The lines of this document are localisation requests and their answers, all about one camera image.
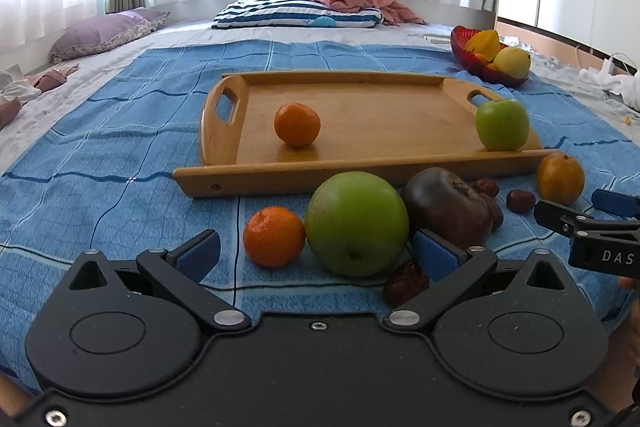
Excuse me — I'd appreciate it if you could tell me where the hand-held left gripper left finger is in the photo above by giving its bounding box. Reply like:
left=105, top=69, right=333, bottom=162
left=67, top=229, right=252, bottom=334

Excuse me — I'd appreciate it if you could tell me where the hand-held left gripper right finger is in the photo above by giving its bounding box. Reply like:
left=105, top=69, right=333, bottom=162
left=384, top=229, right=571, bottom=333

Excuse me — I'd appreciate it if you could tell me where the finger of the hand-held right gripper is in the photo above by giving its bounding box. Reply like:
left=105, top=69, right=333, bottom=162
left=591, top=189, right=640, bottom=219
left=533, top=200, right=598, bottom=239

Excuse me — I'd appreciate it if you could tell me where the smooth orange citrus fruit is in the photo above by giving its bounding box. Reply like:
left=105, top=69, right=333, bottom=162
left=536, top=153, right=586, bottom=207

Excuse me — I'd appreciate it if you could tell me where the red date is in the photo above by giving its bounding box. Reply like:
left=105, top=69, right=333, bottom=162
left=472, top=177, right=500, bottom=199
left=488, top=198, right=505, bottom=232
left=383, top=259, right=431, bottom=308
left=506, top=189, right=537, bottom=214

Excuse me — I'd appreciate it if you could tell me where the mandarin orange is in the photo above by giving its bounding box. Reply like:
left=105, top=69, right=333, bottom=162
left=274, top=103, right=322, bottom=148
left=243, top=206, right=306, bottom=269

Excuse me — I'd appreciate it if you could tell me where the wooden tray with handles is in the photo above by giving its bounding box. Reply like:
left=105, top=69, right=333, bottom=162
left=172, top=71, right=561, bottom=198

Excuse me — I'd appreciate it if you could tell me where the person's right forearm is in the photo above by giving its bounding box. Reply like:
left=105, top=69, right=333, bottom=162
left=602, top=301, right=640, bottom=408

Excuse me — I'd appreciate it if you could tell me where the dark purple round fruit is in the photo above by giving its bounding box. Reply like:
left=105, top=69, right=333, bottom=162
left=401, top=167, right=494, bottom=253

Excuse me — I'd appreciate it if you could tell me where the large green apple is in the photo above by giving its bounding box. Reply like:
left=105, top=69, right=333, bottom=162
left=304, top=171, right=411, bottom=278

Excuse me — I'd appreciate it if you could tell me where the small green apple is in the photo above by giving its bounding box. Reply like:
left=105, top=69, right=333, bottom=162
left=475, top=99, right=531, bottom=152

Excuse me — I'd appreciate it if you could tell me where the white crumpled cloth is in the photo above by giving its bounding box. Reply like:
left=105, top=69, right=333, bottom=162
left=579, top=66, right=640, bottom=114

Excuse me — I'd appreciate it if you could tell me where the blue checked blanket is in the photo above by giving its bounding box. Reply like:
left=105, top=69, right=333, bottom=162
left=0, top=39, right=640, bottom=400

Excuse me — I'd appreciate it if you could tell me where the yellow pear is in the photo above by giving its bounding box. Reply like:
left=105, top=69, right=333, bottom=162
left=492, top=47, right=532, bottom=80

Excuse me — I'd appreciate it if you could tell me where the red glass bowl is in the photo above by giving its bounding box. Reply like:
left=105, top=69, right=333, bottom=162
left=450, top=25, right=531, bottom=88

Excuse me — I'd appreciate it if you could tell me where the yellow starfruit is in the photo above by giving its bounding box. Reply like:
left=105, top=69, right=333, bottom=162
left=465, top=29, right=502, bottom=62

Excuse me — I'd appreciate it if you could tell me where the bed with grey sheet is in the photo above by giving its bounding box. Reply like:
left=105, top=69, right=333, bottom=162
left=0, top=0, right=640, bottom=188

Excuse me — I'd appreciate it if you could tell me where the pink slipper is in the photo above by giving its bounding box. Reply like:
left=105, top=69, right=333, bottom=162
left=0, top=99, right=24, bottom=131
left=25, top=63, right=81, bottom=94

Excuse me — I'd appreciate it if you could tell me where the purple floral pillow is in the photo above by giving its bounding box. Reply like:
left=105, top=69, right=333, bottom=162
left=49, top=9, right=171, bottom=64

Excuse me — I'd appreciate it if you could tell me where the blue white striped pillow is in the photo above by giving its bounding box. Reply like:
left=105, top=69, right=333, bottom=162
left=211, top=0, right=385, bottom=30

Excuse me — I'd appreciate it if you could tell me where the white charger with cable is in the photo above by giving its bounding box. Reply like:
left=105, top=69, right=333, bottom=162
left=575, top=44, right=638, bottom=76

